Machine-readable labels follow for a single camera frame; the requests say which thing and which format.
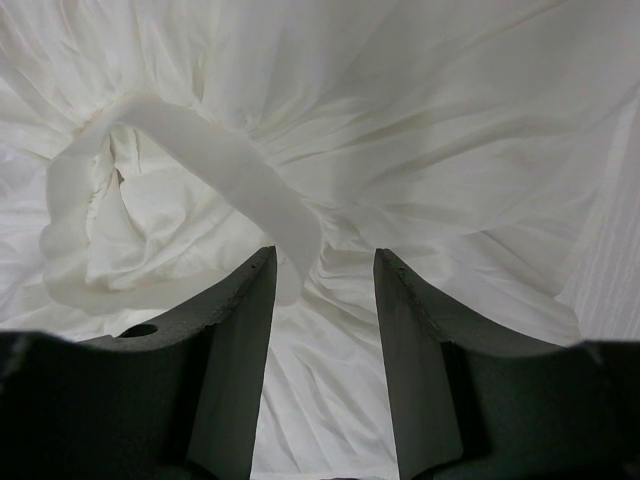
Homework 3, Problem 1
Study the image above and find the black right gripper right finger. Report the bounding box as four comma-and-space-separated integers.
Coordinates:
373, 249, 639, 479

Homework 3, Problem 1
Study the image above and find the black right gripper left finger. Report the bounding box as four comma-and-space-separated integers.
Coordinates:
1, 247, 277, 479

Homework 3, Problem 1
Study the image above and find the white skirt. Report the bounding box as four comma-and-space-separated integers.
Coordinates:
1, 1, 639, 479

